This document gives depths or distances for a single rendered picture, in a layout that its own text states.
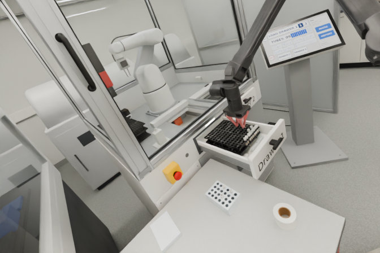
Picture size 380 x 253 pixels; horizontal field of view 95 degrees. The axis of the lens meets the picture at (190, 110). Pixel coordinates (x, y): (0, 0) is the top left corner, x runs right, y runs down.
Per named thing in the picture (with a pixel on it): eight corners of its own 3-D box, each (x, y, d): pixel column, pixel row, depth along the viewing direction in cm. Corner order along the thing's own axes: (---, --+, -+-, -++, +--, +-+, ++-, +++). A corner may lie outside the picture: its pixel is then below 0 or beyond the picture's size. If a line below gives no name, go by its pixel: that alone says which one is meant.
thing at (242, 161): (281, 136, 84) (279, 125, 82) (254, 173, 71) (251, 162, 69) (217, 122, 115) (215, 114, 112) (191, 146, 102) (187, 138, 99)
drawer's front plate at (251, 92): (257, 100, 124) (254, 86, 120) (234, 123, 110) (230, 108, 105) (255, 100, 126) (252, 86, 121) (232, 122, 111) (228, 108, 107)
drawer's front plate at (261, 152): (286, 137, 84) (284, 118, 80) (257, 180, 70) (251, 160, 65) (283, 136, 86) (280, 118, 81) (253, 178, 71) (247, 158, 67)
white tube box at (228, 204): (242, 199, 71) (240, 193, 69) (229, 216, 67) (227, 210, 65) (219, 185, 81) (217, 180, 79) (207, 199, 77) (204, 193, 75)
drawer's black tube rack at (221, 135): (261, 136, 88) (259, 126, 85) (242, 159, 79) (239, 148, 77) (226, 128, 105) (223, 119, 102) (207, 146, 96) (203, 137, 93)
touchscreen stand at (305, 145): (348, 160, 150) (354, 39, 107) (292, 169, 160) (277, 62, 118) (316, 127, 194) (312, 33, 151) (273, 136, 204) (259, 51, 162)
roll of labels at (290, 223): (270, 221, 61) (268, 214, 59) (280, 205, 64) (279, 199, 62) (292, 235, 55) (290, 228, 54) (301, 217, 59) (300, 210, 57)
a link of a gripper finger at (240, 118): (238, 121, 82) (234, 104, 78) (252, 124, 77) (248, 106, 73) (230, 129, 79) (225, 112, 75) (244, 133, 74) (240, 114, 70)
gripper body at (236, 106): (231, 106, 80) (227, 92, 77) (251, 109, 73) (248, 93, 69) (223, 113, 77) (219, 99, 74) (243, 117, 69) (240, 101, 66)
